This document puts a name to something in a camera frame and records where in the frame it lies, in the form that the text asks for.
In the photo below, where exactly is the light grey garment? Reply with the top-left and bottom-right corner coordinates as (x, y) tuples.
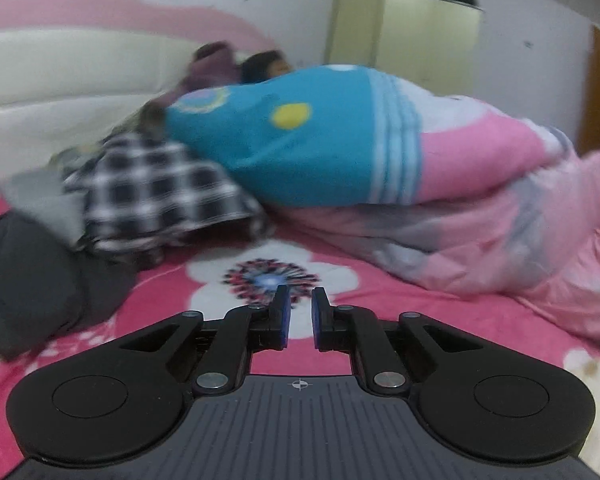
(0, 167), (88, 251)

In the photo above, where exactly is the pink grey floral quilt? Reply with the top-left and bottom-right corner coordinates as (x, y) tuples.
(265, 150), (600, 356)

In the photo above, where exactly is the white pink padded headboard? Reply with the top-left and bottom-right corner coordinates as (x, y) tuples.
(0, 0), (276, 196)

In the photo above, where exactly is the pink floral bed sheet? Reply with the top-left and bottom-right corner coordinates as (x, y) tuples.
(0, 195), (600, 461)

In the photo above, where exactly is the dark grey garment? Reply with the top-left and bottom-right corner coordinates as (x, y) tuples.
(0, 210), (141, 361)

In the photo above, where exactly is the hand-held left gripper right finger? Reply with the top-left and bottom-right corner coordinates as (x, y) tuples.
(312, 287), (486, 395)

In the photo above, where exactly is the black white plaid shirt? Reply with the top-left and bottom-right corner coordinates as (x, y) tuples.
(62, 130), (276, 266)

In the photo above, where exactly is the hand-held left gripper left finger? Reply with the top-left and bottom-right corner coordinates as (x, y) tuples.
(107, 285), (291, 396)

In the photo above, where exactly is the pale yellow cabinet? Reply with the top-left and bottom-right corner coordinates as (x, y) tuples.
(325, 0), (483, 93)

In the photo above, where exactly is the blue striped cartoon blanket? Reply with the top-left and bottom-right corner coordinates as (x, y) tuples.
(165, 64), (576, 208)

